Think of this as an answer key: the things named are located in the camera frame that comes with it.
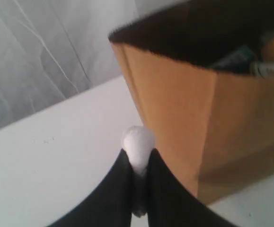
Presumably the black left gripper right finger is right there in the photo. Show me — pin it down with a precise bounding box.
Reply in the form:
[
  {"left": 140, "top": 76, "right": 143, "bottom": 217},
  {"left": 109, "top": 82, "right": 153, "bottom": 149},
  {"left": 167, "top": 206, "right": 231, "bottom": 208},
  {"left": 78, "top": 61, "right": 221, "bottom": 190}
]
[{"left": 147, "top": 149, "right": 231, "bottom": 227}]

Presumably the long noodle package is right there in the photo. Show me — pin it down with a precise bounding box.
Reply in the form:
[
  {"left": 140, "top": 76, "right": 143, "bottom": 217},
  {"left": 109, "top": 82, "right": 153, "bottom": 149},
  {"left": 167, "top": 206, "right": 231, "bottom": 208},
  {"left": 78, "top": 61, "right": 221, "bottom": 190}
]
[{"left": 210, "top": 32, "right": 274, "bottom": 78}]

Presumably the large brown paper bag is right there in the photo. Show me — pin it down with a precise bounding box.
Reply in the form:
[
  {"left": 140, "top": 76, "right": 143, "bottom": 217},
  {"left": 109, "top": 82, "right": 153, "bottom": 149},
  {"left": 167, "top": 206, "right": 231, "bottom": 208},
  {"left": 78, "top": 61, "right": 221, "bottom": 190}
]
[{"left": 108, "top": 0, "right": 274, "bottom": 204}]

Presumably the white marshmallow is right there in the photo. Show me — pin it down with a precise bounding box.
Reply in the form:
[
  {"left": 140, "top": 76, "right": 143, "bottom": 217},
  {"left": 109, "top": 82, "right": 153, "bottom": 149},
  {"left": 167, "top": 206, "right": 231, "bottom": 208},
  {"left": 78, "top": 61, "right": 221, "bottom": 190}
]
[{"left": 121, "top": 126, "right": 155, "bottom": 218}]

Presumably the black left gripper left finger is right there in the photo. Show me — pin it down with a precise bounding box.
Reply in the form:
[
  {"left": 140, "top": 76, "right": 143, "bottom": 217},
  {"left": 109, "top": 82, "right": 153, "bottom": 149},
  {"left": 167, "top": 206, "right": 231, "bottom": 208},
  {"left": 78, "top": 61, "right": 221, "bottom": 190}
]
[{"left": 50, "top": 149, "right": 133, "bottom": 227}]

